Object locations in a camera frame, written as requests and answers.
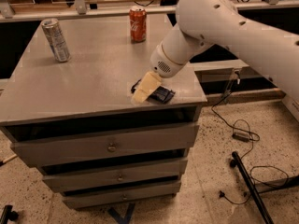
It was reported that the silver redbull can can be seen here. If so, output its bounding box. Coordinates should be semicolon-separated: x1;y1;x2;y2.
41;18;70;63

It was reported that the top grey drawer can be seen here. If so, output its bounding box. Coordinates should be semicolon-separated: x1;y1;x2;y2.
11;123;199;167

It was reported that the black power adapter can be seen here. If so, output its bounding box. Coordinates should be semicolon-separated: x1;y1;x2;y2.
232;133;249;142

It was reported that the middle grey drawer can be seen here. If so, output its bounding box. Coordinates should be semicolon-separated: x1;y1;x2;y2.
43;157;188;193

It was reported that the grey metal railing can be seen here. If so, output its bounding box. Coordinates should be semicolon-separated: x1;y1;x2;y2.
0;0;299;22

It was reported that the grey drawer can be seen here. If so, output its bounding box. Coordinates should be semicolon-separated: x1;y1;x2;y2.
43;157;188;193
62;180;181;209
11;123;199;167

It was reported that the black caster bottom left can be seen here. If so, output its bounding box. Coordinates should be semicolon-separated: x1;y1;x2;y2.
0;205;19;224

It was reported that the blue tape on floor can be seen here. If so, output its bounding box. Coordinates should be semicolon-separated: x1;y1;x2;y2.
107;203;136;224

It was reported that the black metal stand leg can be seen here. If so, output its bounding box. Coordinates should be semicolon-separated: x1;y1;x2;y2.
230;151;299;224

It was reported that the grey drawer cabinet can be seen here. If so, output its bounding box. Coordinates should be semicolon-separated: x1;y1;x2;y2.
0;15;206;198

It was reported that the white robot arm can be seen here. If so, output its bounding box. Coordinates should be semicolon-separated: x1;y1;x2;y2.
132;0;299;104

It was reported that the dark blue rxbar wrapper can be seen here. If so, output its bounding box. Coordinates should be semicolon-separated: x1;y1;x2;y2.
130;78;176;105

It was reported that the bottom grey drawer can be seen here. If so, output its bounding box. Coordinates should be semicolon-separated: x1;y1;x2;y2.
62;180;181;209

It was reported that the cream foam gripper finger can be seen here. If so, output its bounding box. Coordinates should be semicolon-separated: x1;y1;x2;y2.
132;71;162;104

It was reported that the black cable on floor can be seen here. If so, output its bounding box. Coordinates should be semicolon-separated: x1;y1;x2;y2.
210;70;291;206

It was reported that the red coca-cola can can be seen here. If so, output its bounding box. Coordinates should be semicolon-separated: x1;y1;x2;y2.
129;6;147;42

